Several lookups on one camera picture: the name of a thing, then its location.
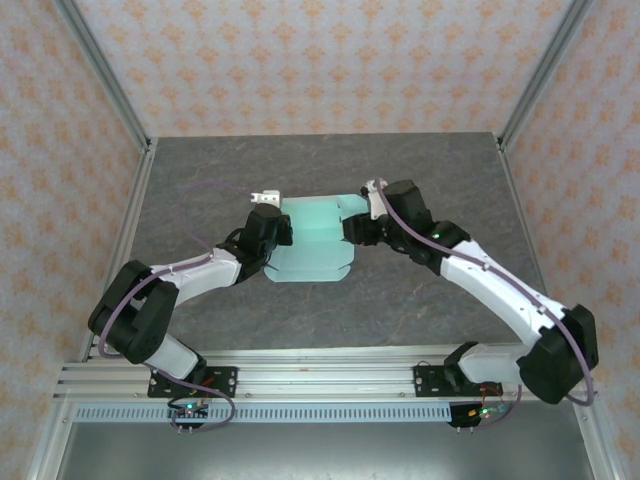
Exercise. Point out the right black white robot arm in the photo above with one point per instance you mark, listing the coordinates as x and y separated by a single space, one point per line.
500 290

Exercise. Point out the left circuit board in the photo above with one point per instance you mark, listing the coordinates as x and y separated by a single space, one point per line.
190 412

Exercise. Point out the aluminium table side rail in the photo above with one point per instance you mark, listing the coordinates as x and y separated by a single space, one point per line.
518 200
141 175

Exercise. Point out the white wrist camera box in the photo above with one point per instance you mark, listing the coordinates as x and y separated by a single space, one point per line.
375 202
270 198

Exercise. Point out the aluminium rail beam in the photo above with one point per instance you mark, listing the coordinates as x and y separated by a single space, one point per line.
325 380

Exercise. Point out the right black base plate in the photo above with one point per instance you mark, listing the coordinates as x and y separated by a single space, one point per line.
425 382

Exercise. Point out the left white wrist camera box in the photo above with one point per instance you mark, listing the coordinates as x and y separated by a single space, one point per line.
270 198

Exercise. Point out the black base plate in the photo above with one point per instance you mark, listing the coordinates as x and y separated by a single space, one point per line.
425 382
225 380

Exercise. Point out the teal paper box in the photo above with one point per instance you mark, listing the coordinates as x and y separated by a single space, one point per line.
310 225

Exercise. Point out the grey metal shelf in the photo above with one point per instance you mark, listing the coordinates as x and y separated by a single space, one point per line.
325 455

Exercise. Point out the circuit board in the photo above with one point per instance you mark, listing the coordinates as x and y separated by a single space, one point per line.
190 412
482 414

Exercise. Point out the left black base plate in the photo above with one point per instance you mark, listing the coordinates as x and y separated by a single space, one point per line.
225 380

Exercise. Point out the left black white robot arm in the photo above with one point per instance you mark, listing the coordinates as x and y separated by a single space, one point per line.
135 320

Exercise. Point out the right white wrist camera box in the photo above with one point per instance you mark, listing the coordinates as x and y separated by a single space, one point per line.
375 202

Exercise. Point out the right circuit board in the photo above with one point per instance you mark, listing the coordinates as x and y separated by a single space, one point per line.
482 414

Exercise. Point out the short aluminium frame post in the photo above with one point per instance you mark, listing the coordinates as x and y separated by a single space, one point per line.
597 445
51 445

